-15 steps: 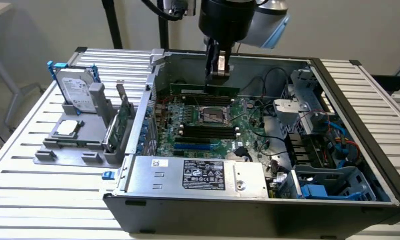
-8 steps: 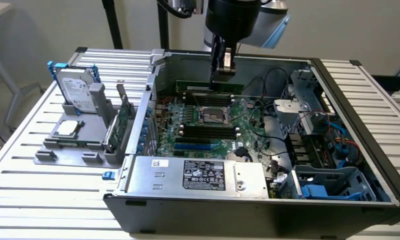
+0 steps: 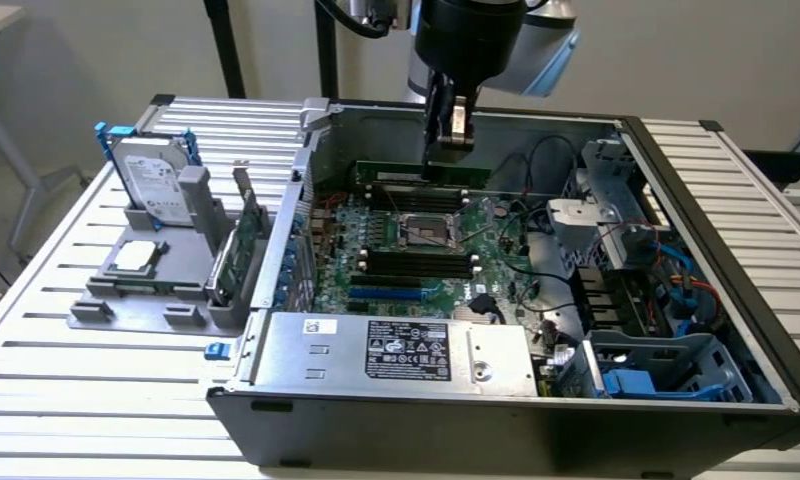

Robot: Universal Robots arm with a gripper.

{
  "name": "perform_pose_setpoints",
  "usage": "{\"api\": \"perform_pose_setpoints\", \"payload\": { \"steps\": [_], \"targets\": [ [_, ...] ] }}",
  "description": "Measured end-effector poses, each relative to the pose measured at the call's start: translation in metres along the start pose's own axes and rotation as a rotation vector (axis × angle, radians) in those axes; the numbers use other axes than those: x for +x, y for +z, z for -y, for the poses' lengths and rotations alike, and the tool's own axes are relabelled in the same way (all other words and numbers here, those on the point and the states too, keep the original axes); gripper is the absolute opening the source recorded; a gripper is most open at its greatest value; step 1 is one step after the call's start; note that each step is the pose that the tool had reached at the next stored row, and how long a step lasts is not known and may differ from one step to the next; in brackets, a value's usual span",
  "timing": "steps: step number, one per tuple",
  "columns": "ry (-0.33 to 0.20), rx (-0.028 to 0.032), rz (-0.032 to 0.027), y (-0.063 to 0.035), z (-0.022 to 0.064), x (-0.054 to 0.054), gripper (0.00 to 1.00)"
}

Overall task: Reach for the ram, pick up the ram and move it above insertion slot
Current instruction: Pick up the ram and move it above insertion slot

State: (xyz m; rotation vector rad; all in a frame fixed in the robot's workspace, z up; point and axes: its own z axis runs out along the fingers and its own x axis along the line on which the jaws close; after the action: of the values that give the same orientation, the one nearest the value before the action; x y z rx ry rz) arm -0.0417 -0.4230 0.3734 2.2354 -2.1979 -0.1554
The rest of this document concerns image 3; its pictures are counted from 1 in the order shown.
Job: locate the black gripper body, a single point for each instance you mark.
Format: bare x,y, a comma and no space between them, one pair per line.
467,35

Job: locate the green RAM stick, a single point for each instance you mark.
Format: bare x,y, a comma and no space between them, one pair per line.
153,288
400,175

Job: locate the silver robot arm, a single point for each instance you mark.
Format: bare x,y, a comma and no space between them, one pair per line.
547,45

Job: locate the black RAM slot bank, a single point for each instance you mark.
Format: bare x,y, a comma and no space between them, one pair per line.
416,261
414,197

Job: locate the blue expansion slot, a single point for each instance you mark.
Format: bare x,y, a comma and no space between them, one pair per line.
385,294

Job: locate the metal socket cover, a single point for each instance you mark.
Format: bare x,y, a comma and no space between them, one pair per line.
475,217

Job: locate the CPU socket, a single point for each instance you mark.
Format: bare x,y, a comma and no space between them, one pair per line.
422,229

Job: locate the grey metal drive cage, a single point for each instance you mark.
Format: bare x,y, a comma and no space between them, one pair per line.
607,200

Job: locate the green motherboard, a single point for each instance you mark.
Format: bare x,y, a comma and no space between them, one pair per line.
414,260

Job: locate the green graphics card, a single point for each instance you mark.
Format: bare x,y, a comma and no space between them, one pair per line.
240,240

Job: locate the silver power supply unit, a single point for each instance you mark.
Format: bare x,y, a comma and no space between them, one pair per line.
387,352

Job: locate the grey parts rack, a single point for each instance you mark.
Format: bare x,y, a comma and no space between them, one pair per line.
167,280

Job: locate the silver CPU chip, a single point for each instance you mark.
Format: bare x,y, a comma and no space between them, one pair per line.
133,256

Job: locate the blue plastic clip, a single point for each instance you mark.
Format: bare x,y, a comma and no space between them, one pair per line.
216,351

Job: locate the grey metal disk bay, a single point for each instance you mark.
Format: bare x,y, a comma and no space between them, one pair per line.
667,365

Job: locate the black open PC case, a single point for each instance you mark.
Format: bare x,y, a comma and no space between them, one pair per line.
494,430

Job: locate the black stand post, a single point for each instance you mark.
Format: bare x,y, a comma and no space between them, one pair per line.
225,47
327,50

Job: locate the hard disk in blue bracket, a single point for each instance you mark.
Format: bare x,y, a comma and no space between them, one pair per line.
149,175

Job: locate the aluminium frame with black block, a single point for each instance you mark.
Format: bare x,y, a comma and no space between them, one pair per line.
783,165

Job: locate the blue plastic disk bracket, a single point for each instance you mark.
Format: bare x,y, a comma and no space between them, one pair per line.
630,382

